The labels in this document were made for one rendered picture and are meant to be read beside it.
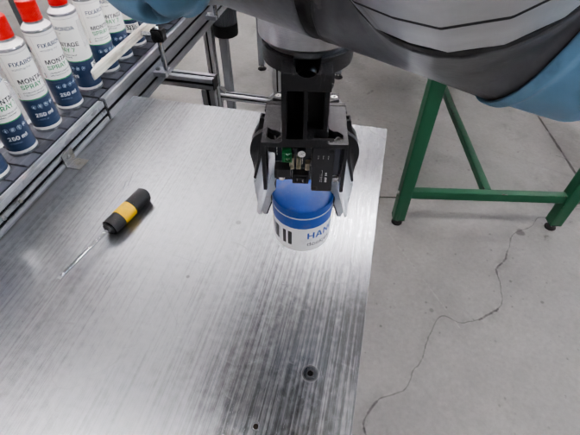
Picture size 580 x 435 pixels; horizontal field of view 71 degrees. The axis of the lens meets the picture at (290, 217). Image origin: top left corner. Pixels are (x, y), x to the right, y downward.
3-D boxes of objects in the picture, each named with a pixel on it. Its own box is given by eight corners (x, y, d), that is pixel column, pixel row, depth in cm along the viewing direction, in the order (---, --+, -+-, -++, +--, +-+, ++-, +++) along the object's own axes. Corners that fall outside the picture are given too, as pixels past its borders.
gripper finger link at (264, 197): (236, 236, 44) (260, 176, 37) (243, 198, 48) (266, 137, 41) (264, 243, 44) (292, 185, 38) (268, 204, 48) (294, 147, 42)
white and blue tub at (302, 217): (275, 209, 53) (274, 168, 48) (329, 211, 53) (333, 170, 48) (271, 251, 48) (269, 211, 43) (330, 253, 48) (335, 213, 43)
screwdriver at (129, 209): (141, 196, 73) (135, 184, 71) (154, 201, 72) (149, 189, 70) (54, 280, 61) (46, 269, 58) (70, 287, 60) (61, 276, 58)
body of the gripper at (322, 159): (260, 195, 37) (251, 68, 28) (267, 138, 42) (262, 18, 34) (345, 198, 36) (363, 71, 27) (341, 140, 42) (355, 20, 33)
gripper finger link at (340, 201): (337, 246, 44) (313, 186, 38) (336, 207, 48) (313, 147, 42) (366, 241, 43) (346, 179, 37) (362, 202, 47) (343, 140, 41)
